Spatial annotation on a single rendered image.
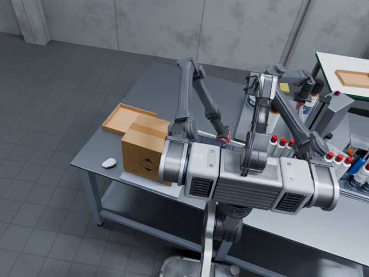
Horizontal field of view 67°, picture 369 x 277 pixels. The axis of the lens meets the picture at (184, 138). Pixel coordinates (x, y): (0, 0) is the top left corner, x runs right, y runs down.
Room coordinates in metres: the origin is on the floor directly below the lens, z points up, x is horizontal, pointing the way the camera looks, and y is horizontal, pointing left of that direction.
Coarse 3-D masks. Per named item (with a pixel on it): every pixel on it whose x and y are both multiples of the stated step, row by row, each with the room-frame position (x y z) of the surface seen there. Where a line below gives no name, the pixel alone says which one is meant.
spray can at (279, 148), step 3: (282, 138) 1.20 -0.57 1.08; (282, 141) 1.18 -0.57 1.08; (285, 141) 1.18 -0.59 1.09; (279, 144) 1.18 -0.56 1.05; (282, 144) 1.18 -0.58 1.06; (276, 147) 1.18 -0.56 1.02; (279, 147) 1.17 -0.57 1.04; (282, 147) 1.17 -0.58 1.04; (276, 150) 1.18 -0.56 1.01; (279, 150) 1.17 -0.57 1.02; (282, 150) 1.17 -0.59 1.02; (273, 153) 1.18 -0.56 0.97; (276, 153) 1.17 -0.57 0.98; (279, 153) 1.17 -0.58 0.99; (276, 156) 1.17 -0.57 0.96; (279, 156) 1.17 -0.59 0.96
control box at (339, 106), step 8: (344, 96) 1.13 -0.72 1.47; (336, 104) 1.05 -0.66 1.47; (344, 104) 1.06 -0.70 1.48; (328, 112) 1.02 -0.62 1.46; (336, 112) 1.00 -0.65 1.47; (344, 112) 1.08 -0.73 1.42; (320, 120) 1.02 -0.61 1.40; (328, 120) 1.00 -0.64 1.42; (336, 120) 1.05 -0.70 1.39; (320, 128) 1.01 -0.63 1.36; (328, 128) 1.02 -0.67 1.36; (336, 128) 1.11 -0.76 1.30; (320, 136) 1.00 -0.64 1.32
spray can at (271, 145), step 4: (272, 136) 1.21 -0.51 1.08; (276, 136) 1.21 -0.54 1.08; (272, 140) 1.20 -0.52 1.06; (276, 140) 1.20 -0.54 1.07; (268, 144) 1.20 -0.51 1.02; (272, 144) 1.19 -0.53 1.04; (276, 144) 1.19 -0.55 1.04; (268, 148) 1.19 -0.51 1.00; (272, 148) 1.18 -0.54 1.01; (268, 152) 1.18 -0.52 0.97
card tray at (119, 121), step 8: (120, 104) 1.57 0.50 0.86; (120, 112) 1.52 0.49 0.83; (128, 112) 1.53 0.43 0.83; (136, 112) 1.54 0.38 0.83; (144, 112) 1.53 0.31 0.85; (112, 120) 1.42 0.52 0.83; (120, 120) 1.43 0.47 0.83; (128, 120) 1.44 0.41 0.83; (104, 128) 1.32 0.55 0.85; (112, 128) 1.31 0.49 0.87; (120, 128) 1.35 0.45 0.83
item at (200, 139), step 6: (198, 138) 1.31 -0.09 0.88; (204, 138) 1.32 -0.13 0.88; (210, 144) 1.27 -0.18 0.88; (216, 144) 1.28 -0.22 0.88; (222, 144) 1.29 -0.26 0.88; (342, 180) 1.12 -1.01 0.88; (342, 186) 1.07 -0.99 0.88; (348, 186) 1.08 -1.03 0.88; (360, 186) 1.09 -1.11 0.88; (360, 192) 1.04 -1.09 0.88
